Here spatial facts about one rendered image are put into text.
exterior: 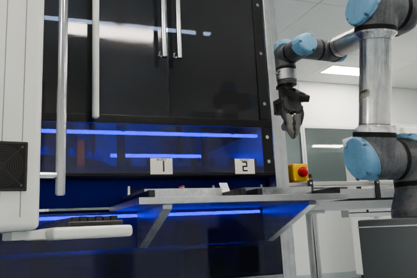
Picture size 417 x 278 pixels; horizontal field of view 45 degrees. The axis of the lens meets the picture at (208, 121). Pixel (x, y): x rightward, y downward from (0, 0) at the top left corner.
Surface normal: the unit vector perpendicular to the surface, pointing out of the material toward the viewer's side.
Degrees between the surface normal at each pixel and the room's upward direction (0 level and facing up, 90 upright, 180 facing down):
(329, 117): 90
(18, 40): 90
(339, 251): 90
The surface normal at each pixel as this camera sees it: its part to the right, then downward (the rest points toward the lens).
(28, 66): 0.48, -0.21
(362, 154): -0.92, 0.09
